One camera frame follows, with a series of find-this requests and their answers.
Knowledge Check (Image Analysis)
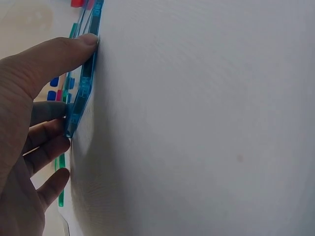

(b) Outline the person's left hand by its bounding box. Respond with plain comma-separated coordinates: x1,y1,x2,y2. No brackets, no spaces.
0,33,100,236

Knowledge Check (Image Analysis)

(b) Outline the blue translucent square tile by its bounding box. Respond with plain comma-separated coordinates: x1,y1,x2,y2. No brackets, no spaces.
64,0,105,138

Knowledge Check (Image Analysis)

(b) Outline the green translucent tile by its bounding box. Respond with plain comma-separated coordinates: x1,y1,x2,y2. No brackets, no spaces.
54,23,80,208

